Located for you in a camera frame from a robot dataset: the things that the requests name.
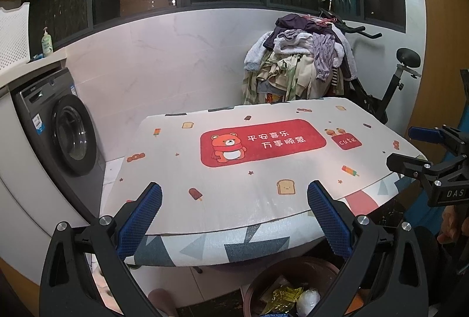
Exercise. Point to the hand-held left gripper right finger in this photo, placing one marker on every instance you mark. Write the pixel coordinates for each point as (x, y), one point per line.
(328, 214)

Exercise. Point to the black exercise bike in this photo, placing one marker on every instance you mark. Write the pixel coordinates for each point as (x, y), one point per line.
(408, 57)

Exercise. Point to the pile of clothes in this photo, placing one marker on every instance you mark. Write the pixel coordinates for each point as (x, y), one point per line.
(296, 60)

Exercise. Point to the white perforated laundry basket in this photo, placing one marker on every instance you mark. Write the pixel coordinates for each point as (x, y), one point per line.
(13, 38)

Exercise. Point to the person's right hand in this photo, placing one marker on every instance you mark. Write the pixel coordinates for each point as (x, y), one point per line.
(450, 221)

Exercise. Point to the soap pump bottle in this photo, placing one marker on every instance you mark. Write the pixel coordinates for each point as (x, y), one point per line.
(47, 46)

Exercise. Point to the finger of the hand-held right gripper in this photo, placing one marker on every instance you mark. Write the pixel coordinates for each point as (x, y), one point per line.
(406, 163)
(427, 134)

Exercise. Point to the gold foil wrapper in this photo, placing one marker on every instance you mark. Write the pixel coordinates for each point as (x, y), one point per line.
(284, 298)

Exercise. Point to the grey washing machine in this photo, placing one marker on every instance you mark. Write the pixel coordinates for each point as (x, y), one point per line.
(69, 134)

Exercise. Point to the brown round trash bin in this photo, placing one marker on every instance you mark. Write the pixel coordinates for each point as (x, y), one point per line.
(293, 273)

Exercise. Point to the white cotton bag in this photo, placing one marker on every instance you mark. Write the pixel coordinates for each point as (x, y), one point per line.
(308, 302)

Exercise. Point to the small blue packet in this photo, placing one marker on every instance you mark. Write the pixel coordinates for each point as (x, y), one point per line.
(37, 56)

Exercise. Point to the person's right forearm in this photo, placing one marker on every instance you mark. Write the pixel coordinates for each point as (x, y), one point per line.
(454, 265)

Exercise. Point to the printed bear table mat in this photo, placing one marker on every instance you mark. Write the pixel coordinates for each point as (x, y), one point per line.
(227, 192)

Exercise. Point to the geometric patterned table cover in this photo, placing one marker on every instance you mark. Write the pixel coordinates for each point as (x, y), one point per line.
(205, 247)

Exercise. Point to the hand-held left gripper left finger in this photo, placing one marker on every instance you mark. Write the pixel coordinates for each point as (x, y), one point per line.
(141, 214)

